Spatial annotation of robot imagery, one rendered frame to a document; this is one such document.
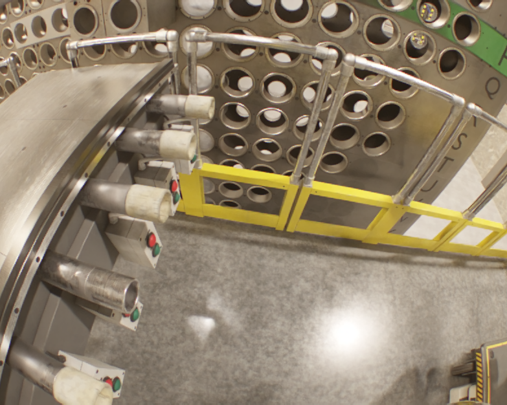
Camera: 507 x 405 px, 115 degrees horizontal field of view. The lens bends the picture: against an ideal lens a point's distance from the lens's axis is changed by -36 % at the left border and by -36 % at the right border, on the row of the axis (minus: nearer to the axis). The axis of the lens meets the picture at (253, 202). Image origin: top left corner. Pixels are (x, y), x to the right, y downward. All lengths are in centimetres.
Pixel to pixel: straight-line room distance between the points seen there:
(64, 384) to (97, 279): 17
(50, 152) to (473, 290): 231
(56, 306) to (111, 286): 17
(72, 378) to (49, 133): 51
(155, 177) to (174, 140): 14
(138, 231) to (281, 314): 89
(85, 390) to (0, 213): 35
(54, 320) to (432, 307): 175
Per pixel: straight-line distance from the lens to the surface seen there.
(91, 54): 229
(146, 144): 58
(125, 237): 57
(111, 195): 48
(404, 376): 153
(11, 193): 57
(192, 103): 69
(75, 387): 39
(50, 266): 46
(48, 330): 52
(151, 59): 196
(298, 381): 127
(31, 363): 44
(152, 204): 44
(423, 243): 180
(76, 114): 69
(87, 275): 41
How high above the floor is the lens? 122
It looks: 52 degrees down
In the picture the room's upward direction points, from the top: 9 degrees clockwise
